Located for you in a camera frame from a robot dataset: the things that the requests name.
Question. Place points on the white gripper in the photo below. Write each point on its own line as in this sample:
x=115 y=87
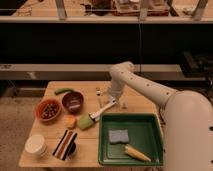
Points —
x=116 y=91

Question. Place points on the white handled dish brush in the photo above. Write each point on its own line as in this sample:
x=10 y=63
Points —
x=95 y=116

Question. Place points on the green plastic tray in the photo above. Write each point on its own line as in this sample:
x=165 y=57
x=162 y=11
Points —
x=144 y=135

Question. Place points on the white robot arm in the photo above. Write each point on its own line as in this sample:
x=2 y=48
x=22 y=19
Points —
x=187 y=138

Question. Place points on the silver fork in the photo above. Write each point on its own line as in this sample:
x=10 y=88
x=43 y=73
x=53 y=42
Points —
x=98 y=94

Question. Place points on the blue grey sponge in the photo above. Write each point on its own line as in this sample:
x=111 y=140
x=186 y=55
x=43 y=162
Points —
x=118 y=136

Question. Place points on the light green cup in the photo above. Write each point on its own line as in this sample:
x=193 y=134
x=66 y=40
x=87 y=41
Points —
x=85 y=122

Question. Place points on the dark red bowl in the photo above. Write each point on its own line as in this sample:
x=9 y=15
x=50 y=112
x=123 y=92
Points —
x=73 y=102

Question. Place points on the orange fruit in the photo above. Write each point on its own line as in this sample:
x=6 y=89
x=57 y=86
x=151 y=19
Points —
x=70 y=121

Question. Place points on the green cucumber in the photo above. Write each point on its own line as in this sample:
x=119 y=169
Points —
x=62 y=90

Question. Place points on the yellow corn cob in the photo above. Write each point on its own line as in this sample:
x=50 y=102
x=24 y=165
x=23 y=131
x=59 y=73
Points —
x=135 y=153

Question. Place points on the wooden table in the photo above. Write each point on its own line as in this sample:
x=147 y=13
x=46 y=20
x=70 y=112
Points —
x=86 y=156

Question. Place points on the orange bowl with food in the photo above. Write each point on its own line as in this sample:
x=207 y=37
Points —
x=48 y=110

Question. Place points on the striped brown white towel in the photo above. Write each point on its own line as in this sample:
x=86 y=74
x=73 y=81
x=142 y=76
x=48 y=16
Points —
x=66 y=146

